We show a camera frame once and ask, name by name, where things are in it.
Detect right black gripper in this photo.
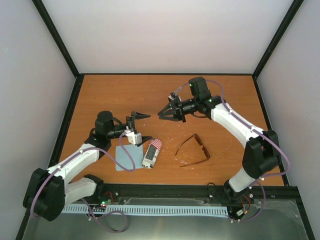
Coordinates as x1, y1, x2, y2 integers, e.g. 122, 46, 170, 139
157, 95, 199, 123

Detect light blue cleaning cloth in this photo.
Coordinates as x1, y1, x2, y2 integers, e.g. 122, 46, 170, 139
115, 144, 144, 170

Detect flag newsprint glasses case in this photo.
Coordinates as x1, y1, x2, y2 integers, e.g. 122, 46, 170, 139
142, 138, 163, 169

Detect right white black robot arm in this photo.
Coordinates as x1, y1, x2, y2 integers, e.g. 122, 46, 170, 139
157, 76, 281, 202

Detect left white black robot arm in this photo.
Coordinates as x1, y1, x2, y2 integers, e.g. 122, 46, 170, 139
22, 111, 151, 221

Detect brown tinted sunglasses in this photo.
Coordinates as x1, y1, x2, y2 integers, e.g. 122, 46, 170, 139
174, 133, 211, 168

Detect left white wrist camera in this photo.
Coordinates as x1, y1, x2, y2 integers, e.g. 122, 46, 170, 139
124, 129, 143, 146

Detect black aluminium front rail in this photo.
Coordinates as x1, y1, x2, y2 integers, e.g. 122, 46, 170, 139
34, 182, 300, 201

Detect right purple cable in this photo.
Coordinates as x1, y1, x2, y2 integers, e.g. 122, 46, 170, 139
174, 79, 292, 224

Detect black frame post left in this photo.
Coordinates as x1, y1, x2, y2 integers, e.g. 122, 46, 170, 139
31, 0, 81, 77

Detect black frame post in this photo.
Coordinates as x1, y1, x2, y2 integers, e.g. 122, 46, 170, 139
252, 0, 304, 80
31, 0, 81, 77

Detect light blue slotted cable duct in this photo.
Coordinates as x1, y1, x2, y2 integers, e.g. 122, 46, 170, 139
61, 202, 230, 217

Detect black frame post right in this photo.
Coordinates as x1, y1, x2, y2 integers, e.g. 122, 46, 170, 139
252, 0, 304, 80

